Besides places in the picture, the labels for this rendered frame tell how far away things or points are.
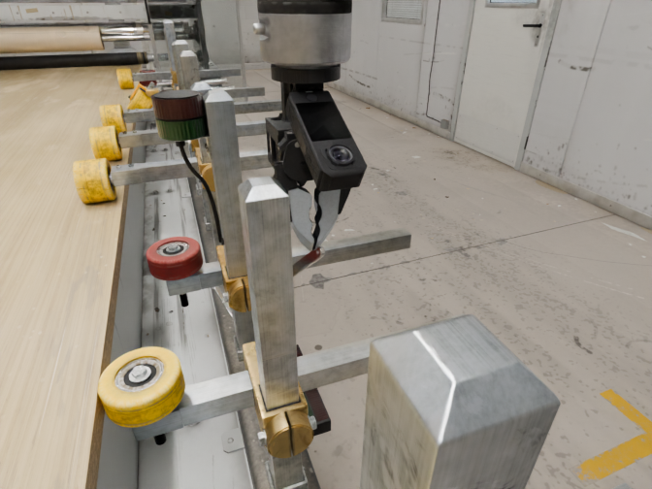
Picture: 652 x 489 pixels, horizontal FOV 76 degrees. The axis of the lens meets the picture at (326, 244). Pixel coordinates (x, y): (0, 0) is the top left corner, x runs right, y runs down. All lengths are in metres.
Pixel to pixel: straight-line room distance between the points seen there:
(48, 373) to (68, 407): 0.06
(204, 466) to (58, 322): 0.31
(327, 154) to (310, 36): 0.11
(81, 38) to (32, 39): 0.24
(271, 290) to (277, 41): 0.23
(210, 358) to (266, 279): 0.55
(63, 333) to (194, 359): 0.37
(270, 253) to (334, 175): 0.09
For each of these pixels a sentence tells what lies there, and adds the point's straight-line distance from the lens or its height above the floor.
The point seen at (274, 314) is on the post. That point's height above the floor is 0.99.
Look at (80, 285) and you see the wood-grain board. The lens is 0.67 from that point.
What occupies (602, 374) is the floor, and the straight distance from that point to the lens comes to 1.98.
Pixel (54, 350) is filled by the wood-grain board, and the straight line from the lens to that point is 0.57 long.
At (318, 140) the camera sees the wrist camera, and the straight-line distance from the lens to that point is 0.39.
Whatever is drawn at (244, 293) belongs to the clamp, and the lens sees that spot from 0.66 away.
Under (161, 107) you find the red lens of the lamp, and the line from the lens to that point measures 0.55.
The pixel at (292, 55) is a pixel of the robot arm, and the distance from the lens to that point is 0.42.
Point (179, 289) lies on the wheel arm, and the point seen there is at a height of 0.84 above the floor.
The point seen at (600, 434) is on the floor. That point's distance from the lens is 1.77.
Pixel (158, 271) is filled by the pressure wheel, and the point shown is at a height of 0.89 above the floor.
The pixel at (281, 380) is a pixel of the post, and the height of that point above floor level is 0.91.
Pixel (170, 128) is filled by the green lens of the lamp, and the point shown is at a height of 1.11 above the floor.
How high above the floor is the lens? 1.24
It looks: 30 degrees down
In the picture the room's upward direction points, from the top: straight up
